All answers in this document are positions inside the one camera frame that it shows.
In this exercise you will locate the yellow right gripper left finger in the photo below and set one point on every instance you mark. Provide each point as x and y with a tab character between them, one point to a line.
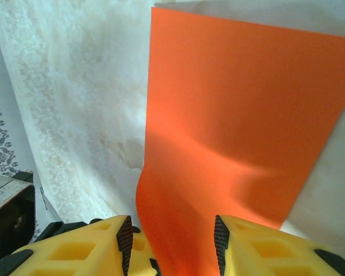
74	253

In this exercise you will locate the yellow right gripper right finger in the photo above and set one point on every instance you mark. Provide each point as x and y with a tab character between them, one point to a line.
276	253

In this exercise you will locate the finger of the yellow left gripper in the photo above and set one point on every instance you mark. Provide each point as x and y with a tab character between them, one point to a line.
141	253

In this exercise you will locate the orange paper sheet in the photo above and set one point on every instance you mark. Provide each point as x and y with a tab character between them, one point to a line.
233	100

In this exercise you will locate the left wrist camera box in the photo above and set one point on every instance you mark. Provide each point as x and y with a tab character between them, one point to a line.
5	195

